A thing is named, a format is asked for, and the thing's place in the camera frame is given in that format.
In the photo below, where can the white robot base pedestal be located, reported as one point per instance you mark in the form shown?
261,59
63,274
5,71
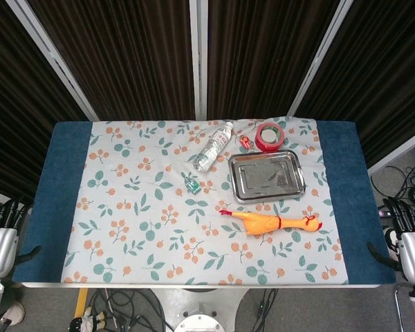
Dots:
197,307

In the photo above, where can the orange rubber chicken toy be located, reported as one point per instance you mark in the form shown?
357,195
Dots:
263,224

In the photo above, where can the small green wind-up toy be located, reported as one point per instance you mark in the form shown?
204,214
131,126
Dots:
192,186

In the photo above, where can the dark pleated partition panel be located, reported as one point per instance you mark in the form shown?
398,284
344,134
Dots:
17,103
124,58
384,69
263,55

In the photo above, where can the light pink shoe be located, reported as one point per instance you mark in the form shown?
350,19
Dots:
15,311

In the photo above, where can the red tape roll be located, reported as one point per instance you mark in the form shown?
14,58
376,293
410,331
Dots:
263,143

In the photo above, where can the rectangular stainless steel tray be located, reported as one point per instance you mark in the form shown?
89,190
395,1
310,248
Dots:
266,176

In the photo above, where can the floral patterned tablecloth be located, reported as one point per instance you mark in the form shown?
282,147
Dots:
141,214

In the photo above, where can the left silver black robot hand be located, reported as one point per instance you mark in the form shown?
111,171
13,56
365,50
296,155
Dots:
0,249

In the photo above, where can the clear plastic water bottle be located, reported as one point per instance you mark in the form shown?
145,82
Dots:
212,148

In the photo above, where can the blue table mat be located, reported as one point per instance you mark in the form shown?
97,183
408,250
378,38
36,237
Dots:
55,190

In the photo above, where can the small red object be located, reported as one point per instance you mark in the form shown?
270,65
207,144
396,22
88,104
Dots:
245,141

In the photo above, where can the black power strip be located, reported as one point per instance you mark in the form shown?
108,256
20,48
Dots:
387,212

